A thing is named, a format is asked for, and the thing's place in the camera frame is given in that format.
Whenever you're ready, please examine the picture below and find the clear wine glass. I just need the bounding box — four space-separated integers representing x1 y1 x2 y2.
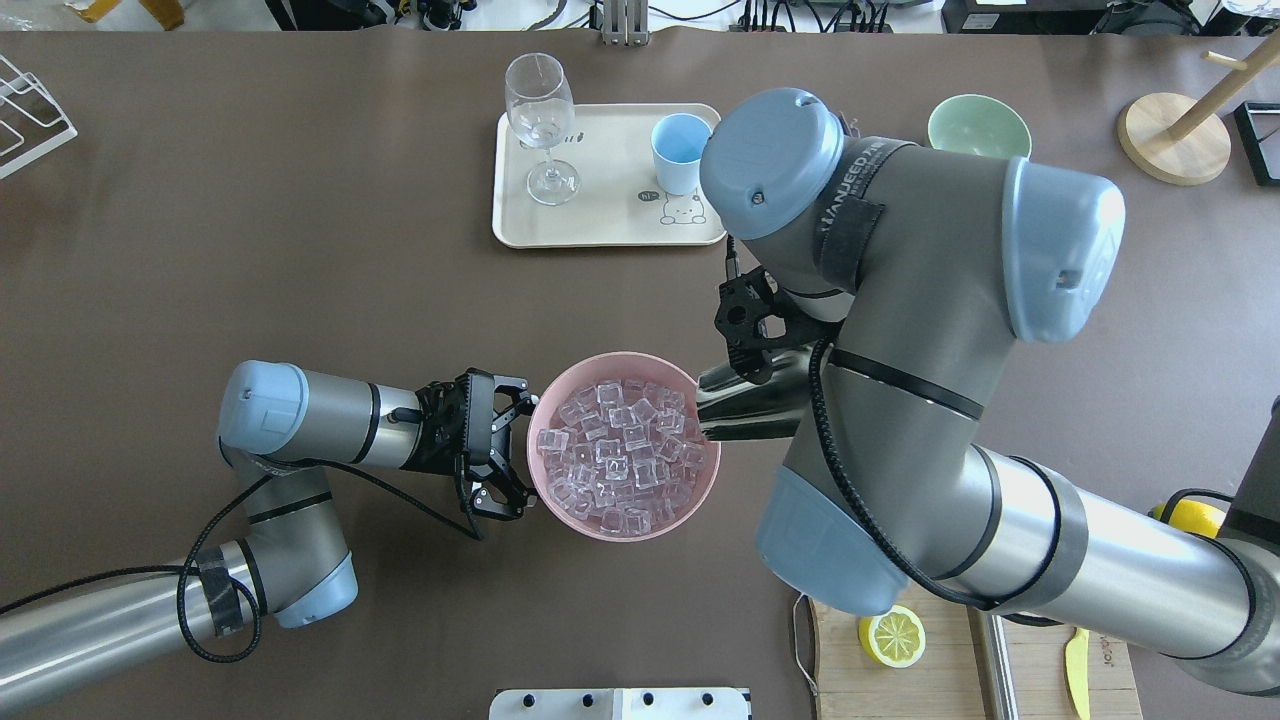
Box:
504 53 579 206

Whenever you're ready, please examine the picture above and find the yellow plastic knife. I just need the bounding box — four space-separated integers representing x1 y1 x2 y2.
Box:
1062 626 1092 720

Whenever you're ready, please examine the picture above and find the pink bowl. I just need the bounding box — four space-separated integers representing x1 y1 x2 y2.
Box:
526 352 723 543

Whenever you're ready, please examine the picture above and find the clear ice cubes pile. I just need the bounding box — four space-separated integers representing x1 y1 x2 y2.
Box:
538 378 709 536

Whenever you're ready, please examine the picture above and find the half lemon slice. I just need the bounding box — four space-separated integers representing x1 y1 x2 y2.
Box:
858 605 927 669

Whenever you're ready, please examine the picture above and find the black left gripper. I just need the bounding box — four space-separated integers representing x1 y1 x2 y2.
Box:
413 368 539 521

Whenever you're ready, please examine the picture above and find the wooden mug tree stand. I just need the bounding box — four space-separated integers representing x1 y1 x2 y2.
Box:
1116 35 1279 187

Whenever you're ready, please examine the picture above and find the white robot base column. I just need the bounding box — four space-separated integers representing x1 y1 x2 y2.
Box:
488 685 754 719

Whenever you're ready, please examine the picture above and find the wooden cutting board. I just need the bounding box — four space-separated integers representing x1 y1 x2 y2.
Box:
794 585 1143 720

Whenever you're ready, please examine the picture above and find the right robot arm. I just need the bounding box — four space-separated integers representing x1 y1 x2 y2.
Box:
699 87 1279 697

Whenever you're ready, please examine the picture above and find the steel ice scoop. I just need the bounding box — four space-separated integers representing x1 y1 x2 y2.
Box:
696 345 812 442

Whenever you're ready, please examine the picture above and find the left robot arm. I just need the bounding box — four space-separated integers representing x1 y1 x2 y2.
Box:
1 360 538 715

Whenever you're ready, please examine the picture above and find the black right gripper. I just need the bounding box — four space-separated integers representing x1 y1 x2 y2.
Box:
714 266 813 386

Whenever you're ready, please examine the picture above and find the black framed glass tray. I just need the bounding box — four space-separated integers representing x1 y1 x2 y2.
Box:
1231 101 1279 188

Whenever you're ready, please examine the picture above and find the light blue cup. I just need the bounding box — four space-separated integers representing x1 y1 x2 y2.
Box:
650 113 712 196

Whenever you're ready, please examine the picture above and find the green bowl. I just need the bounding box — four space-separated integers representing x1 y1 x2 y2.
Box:
927 94 1033 159

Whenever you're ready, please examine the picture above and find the cream serving tray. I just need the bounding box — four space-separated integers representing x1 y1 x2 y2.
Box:
492 102 726 250

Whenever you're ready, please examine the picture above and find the yellow lemon upper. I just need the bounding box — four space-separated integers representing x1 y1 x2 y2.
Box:
1148 498 1226 538

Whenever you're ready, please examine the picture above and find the white wire cup rack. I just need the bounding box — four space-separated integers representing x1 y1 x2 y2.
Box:
1 56 79 179

